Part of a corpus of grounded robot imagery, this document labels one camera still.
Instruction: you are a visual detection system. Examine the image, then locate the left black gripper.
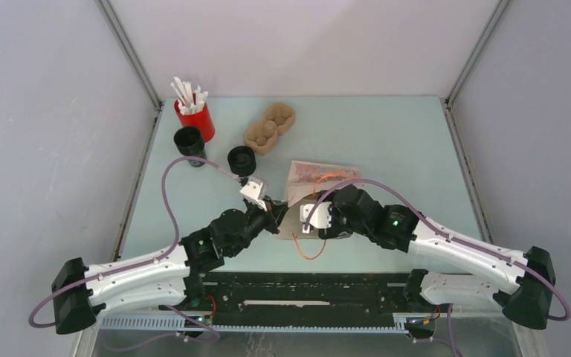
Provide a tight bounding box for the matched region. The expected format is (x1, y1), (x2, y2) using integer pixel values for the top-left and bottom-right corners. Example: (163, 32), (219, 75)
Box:
(228, 195), (291, 257)

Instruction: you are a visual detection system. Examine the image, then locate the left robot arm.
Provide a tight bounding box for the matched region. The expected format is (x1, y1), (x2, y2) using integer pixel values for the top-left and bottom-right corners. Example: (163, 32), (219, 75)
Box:
(51, 199), (288, 335)

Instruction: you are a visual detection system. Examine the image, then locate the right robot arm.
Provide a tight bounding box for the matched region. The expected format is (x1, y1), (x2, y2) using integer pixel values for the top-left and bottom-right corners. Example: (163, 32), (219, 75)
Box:
(300, 179), (557, 330)

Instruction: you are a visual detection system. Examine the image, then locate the stack of black cups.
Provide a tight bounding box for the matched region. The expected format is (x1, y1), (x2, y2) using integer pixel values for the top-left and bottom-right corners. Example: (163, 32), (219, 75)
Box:
(173, 126), (207, 167)

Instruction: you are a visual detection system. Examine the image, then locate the beige paper bag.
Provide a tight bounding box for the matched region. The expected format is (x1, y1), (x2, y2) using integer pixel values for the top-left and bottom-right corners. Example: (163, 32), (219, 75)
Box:
(277, 161), (362, 260)

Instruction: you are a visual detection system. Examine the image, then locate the stack of black lids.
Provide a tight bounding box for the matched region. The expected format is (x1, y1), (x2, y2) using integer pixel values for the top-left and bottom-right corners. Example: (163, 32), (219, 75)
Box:
(227, 146), (257, 177)

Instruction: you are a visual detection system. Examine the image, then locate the red cylindrical holder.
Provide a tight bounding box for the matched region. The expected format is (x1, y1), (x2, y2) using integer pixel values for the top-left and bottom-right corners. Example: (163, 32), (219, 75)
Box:
(174, 100), (216, 143)

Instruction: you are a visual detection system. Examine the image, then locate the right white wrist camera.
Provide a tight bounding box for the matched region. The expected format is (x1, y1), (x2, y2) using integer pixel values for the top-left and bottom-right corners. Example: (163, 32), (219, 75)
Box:
(300, 202), (332, 234)

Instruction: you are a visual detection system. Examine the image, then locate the brown pulp cup carrier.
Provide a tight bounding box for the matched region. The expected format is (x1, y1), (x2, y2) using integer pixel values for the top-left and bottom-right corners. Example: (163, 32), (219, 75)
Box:
(243, 103), (296, 155)

